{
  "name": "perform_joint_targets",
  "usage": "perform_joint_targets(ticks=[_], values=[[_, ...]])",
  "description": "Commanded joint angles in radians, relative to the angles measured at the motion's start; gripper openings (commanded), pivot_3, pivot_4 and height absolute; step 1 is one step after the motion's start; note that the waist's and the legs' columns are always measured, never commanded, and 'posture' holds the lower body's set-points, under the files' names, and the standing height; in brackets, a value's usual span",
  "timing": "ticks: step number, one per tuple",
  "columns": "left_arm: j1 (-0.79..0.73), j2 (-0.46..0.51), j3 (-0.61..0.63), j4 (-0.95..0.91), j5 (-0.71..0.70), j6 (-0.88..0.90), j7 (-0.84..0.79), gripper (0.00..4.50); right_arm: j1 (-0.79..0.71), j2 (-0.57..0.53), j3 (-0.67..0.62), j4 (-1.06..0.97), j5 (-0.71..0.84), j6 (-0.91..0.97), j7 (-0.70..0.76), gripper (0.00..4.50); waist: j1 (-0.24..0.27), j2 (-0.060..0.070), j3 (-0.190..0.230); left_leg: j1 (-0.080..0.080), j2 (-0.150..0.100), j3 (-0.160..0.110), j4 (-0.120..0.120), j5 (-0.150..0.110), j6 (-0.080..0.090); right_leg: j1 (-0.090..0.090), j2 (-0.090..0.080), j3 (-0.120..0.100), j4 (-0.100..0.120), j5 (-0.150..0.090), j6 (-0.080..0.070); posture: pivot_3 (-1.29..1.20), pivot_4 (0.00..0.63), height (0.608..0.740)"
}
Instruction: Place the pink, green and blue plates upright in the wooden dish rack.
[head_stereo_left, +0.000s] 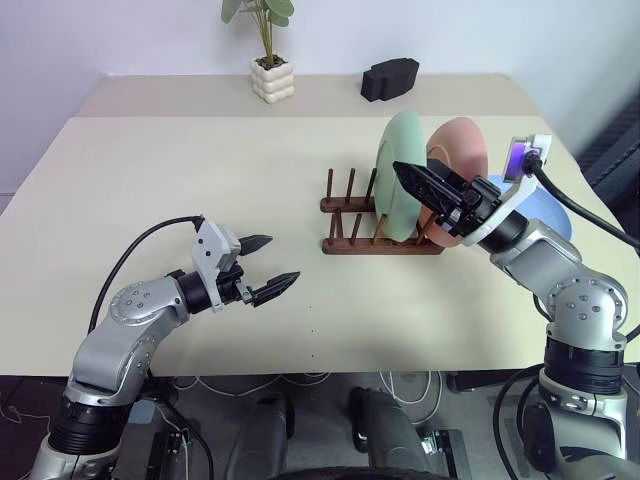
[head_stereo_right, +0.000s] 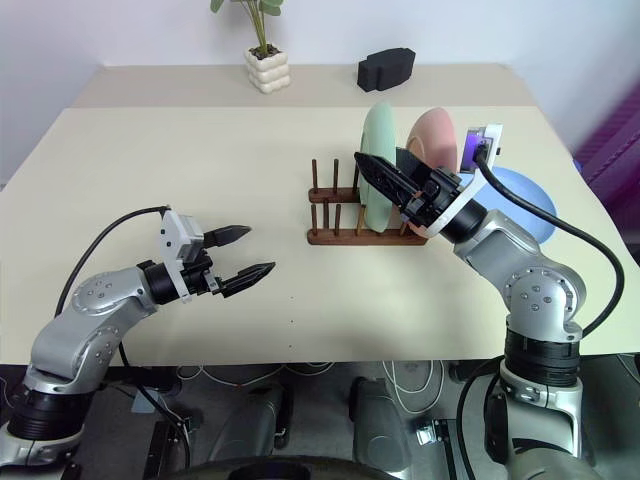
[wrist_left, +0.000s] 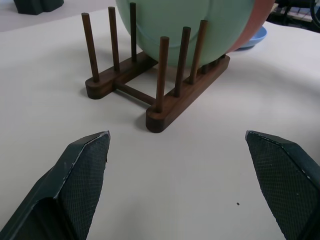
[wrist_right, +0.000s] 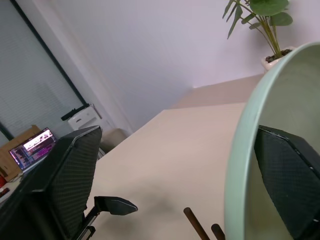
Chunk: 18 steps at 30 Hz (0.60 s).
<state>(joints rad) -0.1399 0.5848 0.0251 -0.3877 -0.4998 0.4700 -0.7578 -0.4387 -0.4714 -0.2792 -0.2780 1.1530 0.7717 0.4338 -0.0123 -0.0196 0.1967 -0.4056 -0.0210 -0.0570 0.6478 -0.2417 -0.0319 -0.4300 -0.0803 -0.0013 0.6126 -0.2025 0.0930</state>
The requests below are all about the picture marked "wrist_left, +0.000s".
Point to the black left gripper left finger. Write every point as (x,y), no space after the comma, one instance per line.
(62,195)

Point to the black foam block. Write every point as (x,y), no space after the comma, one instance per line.
(37,6)

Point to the beige table cover sheet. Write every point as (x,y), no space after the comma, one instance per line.
(175,175)

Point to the blue plate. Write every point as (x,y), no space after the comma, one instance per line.
(257,37)

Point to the red plate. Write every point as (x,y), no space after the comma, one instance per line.
(257,20)

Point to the wooden dish rack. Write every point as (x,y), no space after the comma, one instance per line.
(160,120)

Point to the green plate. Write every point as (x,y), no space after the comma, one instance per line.
(165,22)

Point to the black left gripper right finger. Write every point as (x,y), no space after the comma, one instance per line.
(287,185)

